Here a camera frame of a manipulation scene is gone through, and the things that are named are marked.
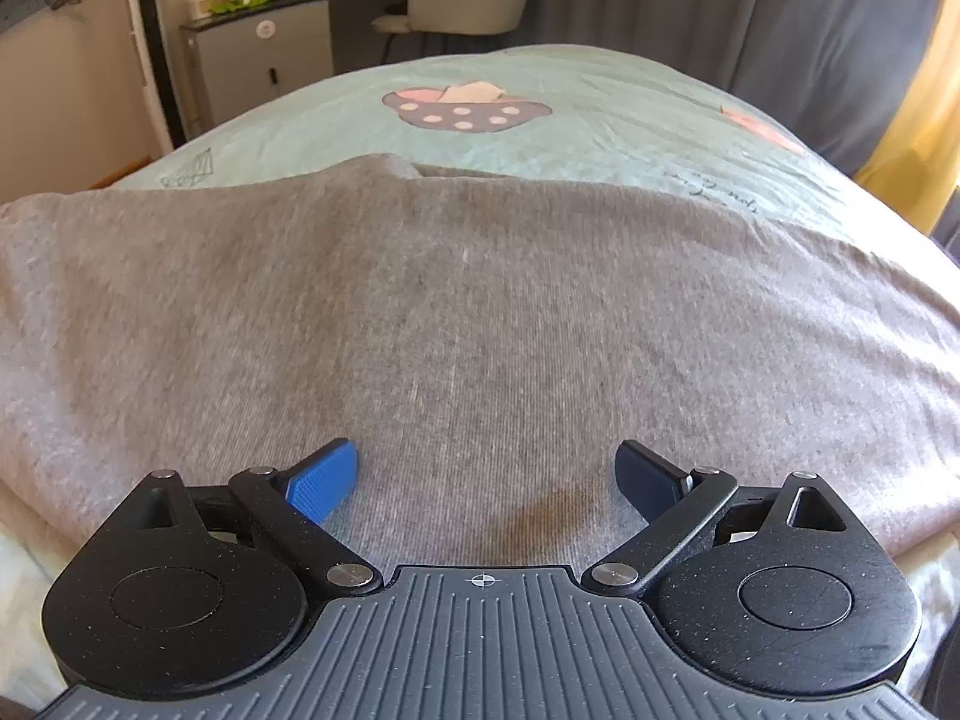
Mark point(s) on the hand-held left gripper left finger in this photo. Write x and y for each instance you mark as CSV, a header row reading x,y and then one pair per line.
x,y
322,478

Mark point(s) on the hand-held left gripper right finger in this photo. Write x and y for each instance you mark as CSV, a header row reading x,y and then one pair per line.
x,y
646,481

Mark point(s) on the grey pants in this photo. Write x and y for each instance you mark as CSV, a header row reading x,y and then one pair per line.
x,y
450,337

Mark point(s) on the green printed bed sheet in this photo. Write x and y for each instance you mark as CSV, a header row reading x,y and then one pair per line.
x,y
570,120

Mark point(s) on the small grey cabinet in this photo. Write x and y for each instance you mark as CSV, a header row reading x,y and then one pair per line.
x,y
259,52

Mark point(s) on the yellow curtain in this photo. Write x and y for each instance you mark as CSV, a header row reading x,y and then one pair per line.
x,y
915,142

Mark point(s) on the grey curtain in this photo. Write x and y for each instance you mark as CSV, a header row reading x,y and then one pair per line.
x,y
742,37

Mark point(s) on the green tray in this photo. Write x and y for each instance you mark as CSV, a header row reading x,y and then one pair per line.
x,y
236,4

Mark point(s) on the small white box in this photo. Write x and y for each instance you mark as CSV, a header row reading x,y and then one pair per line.
x,y
201,7

